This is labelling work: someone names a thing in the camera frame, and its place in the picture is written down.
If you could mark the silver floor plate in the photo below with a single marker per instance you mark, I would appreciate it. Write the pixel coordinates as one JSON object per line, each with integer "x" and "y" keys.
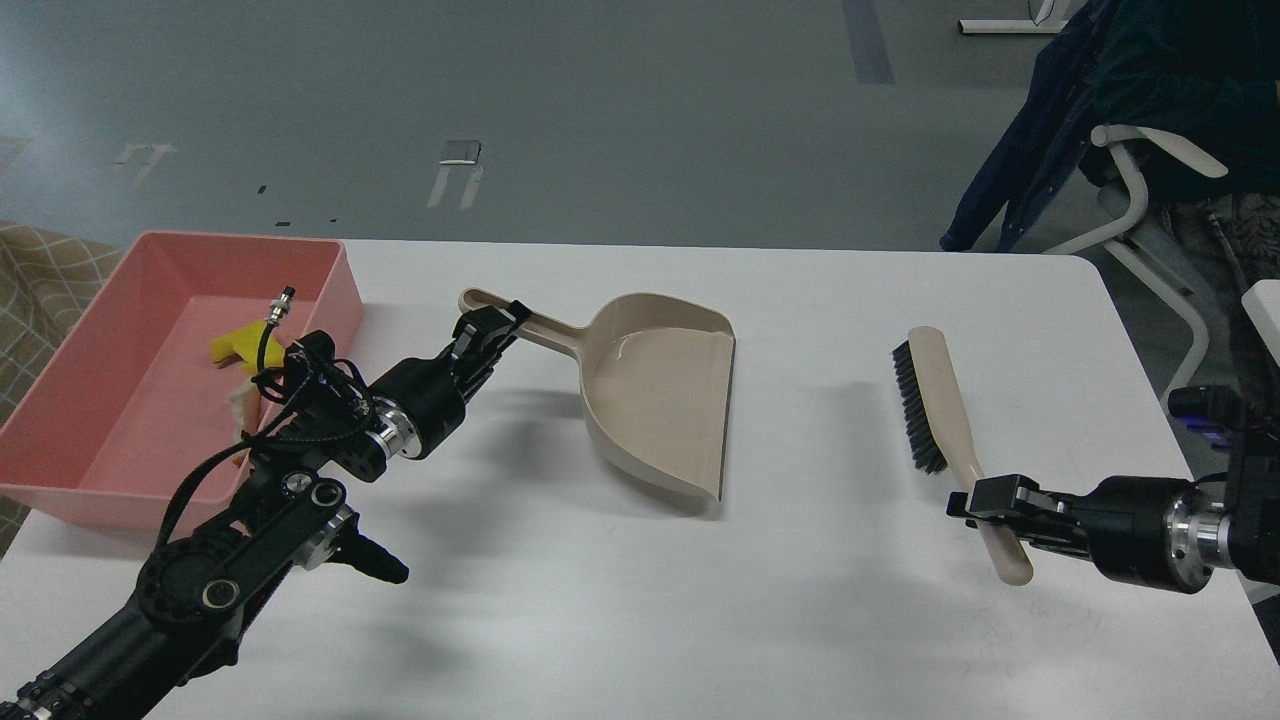
{"x": 460, "y": 153}

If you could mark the yellow green sponge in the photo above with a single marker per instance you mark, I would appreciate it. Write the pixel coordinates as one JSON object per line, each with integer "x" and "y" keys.
{"x": 242, "y": 347}

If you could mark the white desk leg base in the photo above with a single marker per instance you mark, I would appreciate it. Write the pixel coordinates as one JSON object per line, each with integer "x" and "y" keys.
{"x": 974, "y": 27}

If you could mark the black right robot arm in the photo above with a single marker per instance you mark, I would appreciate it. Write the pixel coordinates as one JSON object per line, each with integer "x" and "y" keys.
{"x": 1249, "y": 489}

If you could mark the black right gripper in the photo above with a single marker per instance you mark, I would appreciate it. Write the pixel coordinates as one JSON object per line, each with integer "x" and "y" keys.
{"x": 1160, "y": 533}

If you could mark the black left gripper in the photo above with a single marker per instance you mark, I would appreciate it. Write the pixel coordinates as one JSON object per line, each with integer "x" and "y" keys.
{"x": 419, "y": 402}

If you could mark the white table corner right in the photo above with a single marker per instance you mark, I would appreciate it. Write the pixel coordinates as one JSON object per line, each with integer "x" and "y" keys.
{"x": 1262, "y": 305}

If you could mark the white office chair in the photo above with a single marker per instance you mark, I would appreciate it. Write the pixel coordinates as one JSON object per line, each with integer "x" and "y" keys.
{"x": 1136, "y": 238}

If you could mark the white bread slice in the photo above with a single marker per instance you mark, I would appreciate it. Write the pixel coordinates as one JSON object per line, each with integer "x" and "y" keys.
{"x": 245, "y": 403}

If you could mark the dark blue jacket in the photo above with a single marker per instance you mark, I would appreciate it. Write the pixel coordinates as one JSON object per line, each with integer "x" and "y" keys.
{"x": 1045, "y": 141}

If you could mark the beige plastic dustpan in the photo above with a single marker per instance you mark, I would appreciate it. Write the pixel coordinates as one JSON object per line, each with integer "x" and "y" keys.
{"x": 655, "y": 377}

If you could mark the beige hand brush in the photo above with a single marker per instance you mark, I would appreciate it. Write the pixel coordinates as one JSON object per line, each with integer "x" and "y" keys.
{"x": 939, "y": 432}

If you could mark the person in dark clothes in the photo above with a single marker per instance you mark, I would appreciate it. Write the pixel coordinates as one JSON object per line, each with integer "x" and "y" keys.
{"x": 1207, "y": 71}

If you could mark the pink plastic bin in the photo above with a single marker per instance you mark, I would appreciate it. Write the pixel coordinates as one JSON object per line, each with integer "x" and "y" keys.
{"x": 132, "y": 400}

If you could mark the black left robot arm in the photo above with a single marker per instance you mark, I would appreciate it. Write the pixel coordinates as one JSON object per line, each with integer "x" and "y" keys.
{"x": 244, "y": 518}

